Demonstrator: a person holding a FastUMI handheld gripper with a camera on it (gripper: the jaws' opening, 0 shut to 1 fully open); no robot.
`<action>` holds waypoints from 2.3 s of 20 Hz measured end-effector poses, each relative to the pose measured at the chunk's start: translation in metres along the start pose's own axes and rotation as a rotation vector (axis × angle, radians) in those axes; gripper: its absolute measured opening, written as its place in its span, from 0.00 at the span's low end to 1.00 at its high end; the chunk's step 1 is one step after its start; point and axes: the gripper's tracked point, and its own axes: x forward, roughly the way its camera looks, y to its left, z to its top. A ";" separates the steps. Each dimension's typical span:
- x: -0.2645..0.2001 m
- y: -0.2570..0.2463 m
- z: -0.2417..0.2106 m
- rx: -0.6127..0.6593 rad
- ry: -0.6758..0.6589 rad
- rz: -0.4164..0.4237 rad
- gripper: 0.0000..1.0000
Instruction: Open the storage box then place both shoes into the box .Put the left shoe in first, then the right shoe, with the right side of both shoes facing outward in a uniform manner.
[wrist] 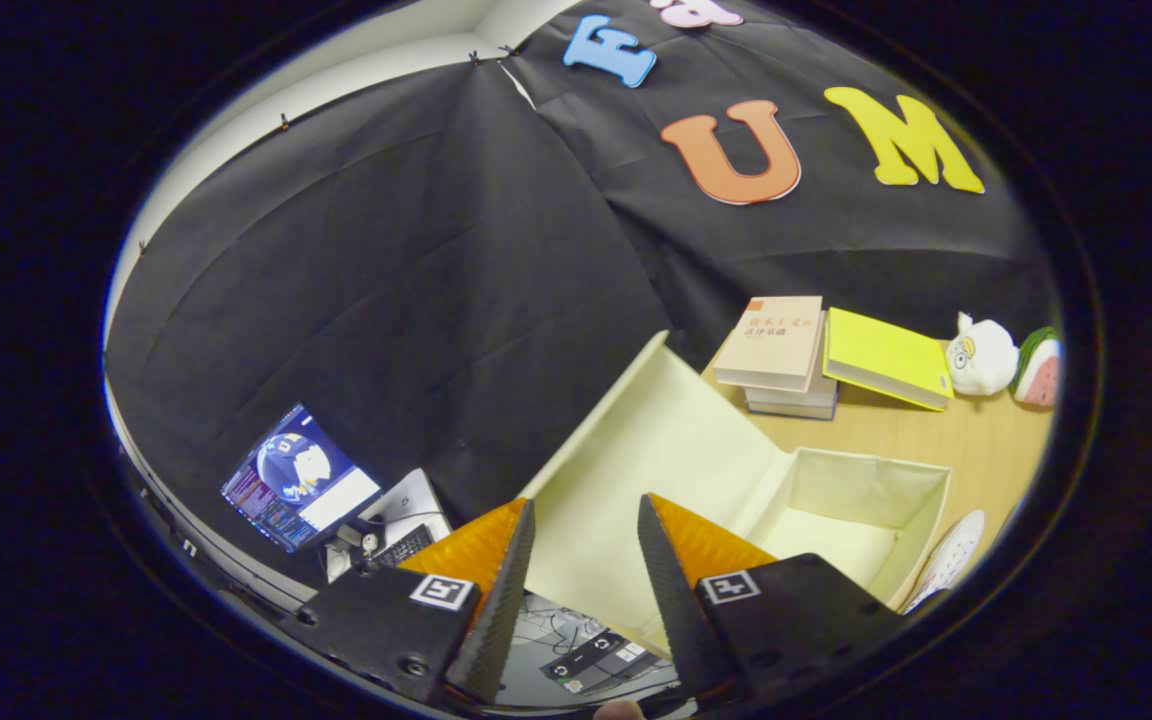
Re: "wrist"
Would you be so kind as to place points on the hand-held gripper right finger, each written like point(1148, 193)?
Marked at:
point(671, 600)

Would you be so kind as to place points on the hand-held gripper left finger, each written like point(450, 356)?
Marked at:
point(501, 620)

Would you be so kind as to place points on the black keyboard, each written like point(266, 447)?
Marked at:
point(404, 547)

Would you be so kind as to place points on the black backdrop cloth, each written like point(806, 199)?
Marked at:
point(386, 300)

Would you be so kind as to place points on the beige book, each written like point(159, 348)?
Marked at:
point(771, 340)

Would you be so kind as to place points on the white plush toy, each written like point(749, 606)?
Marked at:
point(981, 360)

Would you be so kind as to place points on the white canvas shoe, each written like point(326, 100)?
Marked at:
point(951, 555)

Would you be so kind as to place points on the cream fabric storage box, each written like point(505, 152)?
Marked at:
point(666, 440)

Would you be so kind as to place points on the watermelon slice plush toy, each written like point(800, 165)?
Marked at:
point(1041, 375)

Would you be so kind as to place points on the laptop with lit screen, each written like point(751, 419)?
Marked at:
point(301, 480)

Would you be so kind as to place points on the yellow book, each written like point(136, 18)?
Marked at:
point(881, 355)

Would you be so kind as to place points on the black flat device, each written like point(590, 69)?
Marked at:
point(591, 658)

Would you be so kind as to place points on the pale grey book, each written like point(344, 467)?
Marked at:
point(816, 392)

